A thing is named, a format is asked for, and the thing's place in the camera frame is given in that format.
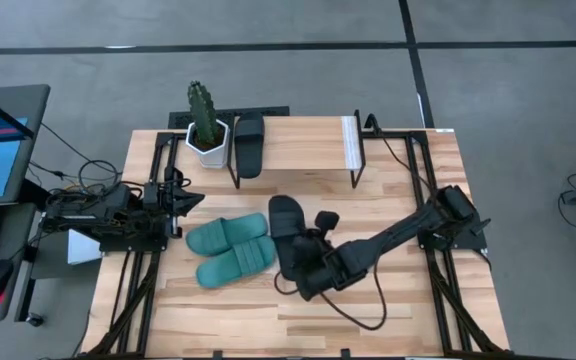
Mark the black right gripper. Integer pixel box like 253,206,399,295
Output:
287,212,341,301

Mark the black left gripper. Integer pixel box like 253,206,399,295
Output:
142,182,207,220

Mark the teal rubber slide sandal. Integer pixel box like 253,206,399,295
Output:
185,212,270,258
195,234,277,290

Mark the black slide sandal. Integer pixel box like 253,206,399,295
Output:
233,110,267,180
267,194,310,282

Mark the white hexagonal plant pot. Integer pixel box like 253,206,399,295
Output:
185,118,232,170

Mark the green cactus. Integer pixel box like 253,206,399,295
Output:
186,80,219,149

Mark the grey side desk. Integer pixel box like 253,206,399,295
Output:
0,202,39,325

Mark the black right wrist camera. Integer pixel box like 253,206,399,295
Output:
327,244,369,292

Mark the long black gripper cable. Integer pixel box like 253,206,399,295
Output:
273,249,388,332

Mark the black cable bundle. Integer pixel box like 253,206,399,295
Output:
27,121,145,201

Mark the black left table frame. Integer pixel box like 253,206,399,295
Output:
86,129,182,357

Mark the black table frame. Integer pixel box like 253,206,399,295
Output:
360,127,512,357
86,129,182,357

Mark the wooden shelf with black frame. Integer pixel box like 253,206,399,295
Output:
225,108,368,190

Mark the black cable with plug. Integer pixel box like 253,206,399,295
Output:
365,113,439,201

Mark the black right table frame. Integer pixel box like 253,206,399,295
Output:
360,127,512,357

